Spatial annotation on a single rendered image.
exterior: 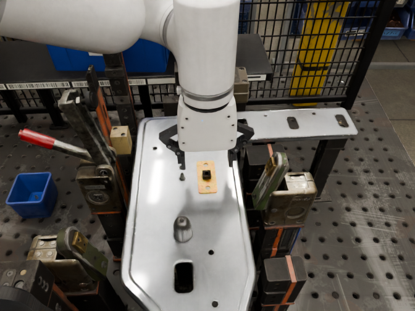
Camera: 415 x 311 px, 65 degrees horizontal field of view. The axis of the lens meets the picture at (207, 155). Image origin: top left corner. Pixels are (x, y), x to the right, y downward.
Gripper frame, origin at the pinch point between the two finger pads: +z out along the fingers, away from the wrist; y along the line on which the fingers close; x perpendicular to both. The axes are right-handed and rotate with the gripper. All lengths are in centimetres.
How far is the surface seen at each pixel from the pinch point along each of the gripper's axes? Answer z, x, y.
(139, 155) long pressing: 4.7, 6.5, -14.2
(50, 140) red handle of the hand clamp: -7.6, -0.3, -27.0
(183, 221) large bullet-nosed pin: 0.3, -13.1, -4.9
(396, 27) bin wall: 49, 147, 130
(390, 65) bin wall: 91, 169, 155
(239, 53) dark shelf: 2.1, 42.3, 12.4
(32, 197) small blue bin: 35, 20, -52
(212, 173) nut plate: 4.7, 0.4, 1.2
